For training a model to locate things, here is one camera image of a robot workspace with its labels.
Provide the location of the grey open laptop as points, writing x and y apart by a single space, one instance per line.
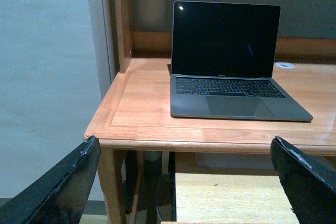
222 62

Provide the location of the white pipe with black base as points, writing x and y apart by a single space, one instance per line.
152 156

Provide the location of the wooden keyboard drawer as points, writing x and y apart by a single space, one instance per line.
210 198

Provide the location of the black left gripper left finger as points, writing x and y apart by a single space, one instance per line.
61 194

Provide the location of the wooden desk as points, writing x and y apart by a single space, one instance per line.
135 112

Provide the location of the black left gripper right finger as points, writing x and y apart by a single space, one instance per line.
308 185

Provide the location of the white desk cable grommet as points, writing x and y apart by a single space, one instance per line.
285 65

